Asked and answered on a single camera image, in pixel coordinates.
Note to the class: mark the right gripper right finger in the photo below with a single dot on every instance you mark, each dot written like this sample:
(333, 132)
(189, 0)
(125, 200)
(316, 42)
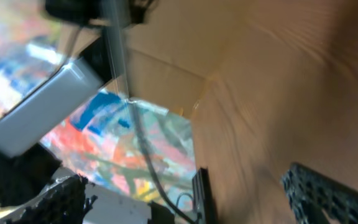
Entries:
(315, 198)

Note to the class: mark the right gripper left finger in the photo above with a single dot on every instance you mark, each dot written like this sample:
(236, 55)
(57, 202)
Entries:
(66, 202)

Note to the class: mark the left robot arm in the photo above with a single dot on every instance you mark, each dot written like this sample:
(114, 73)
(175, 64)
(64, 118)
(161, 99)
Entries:
(32, 180)

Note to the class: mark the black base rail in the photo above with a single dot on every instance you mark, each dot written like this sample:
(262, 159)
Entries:
(203, 201)

